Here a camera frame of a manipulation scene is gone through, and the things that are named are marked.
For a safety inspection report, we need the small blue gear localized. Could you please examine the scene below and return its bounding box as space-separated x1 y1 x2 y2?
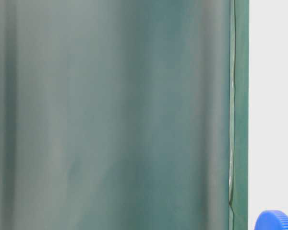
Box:
254 210 288 230

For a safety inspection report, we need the green table cloth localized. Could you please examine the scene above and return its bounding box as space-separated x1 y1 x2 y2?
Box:
0 0 249 230

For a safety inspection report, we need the white rectangular board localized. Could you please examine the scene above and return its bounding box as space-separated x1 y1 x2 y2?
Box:
249 0 288 229

